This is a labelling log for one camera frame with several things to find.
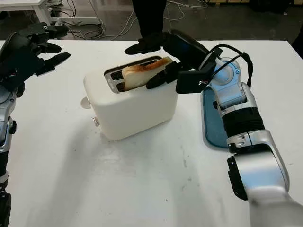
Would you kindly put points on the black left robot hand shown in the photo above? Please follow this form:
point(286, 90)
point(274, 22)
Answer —
point(19, 56)

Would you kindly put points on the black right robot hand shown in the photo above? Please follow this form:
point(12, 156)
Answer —
point(184, 52)

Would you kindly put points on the toast slice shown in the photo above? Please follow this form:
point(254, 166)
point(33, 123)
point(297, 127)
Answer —
point(139, 75)

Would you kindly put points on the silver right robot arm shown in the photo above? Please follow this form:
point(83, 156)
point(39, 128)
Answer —
point(260, 165)

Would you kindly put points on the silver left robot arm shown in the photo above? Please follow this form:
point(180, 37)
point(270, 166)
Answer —
point(4, 113)

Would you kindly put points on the person with black trousers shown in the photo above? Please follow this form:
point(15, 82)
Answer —
point(151, 16)

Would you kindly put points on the white two-slot toaster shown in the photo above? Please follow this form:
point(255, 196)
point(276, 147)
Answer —
point(132, 113)

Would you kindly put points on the white toaster lever knob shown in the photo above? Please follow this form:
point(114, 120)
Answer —
point(85, 103)

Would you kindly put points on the silver toaster dial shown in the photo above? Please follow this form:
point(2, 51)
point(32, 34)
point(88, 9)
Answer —
point(96, 121)

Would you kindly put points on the white desk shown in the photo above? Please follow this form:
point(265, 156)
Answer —
point(14, 6)

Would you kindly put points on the blue plastic tray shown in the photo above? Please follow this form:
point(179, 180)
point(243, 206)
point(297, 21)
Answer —
point(210, 118)

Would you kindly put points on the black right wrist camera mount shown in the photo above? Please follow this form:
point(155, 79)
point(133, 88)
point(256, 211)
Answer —
point(189, 81)

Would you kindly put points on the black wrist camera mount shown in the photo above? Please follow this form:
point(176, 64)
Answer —
point(21, 91)
point(189, 81)

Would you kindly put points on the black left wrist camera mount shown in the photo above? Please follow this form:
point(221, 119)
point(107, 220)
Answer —
point(21, 91)

